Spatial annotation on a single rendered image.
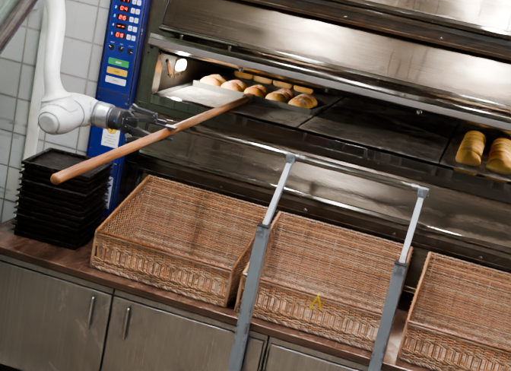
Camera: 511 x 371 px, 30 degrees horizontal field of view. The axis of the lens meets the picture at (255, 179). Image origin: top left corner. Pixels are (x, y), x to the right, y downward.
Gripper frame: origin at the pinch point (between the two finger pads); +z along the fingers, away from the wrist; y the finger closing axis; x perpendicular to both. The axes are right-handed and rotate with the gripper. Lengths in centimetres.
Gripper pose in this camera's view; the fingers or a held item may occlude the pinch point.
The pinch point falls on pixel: (165, 131)
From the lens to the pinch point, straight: 327.3
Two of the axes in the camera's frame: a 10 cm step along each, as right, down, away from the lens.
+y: -1.9, 9.5, 2.5
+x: -2.8, 2.0, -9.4
